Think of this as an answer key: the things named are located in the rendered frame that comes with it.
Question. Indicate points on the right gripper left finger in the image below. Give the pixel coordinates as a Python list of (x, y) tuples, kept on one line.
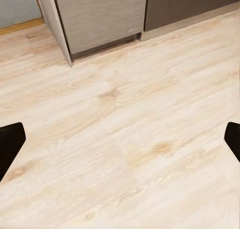
[(12, 138)]

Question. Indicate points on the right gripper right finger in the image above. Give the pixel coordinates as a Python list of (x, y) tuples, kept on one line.
[(232, 138)]

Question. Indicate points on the fixed window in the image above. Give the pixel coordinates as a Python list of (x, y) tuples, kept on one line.
[(17, 15)]

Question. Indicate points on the dishwasher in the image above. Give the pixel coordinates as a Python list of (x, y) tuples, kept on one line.
[(92, 25)]

